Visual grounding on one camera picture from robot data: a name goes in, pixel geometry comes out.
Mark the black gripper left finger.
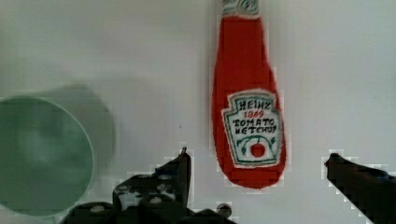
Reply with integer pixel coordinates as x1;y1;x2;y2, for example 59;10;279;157
60;148;236;224

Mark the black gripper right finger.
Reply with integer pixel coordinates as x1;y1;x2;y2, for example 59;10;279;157
324;153;396;224

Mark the red plush ketchup bottle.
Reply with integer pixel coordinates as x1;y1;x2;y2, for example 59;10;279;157
211;0;286;189

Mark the green metal cup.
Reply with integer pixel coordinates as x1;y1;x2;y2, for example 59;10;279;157
0;84;117;218

